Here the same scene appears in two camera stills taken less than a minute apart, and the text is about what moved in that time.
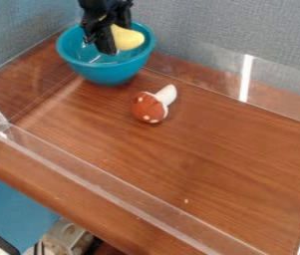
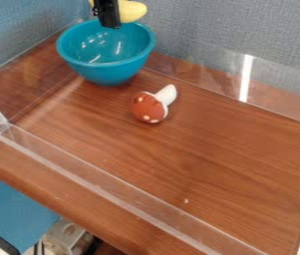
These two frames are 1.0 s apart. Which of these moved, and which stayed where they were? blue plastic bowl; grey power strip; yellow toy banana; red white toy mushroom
Moved: yellow toy banana
Stayed: grey power strip; red white toy mushroom; blue plastic bowl
